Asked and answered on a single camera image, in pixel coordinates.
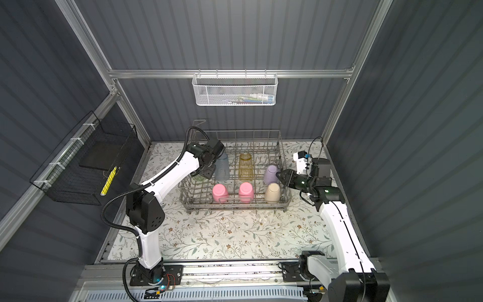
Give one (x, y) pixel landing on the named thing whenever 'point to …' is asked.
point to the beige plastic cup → (273, 193)
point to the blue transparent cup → (222, 168)
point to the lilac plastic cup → (270, 175)
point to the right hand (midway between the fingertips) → (282, 175)
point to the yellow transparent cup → (246, 172)
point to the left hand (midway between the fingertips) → (203, 170)
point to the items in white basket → (251, 99)
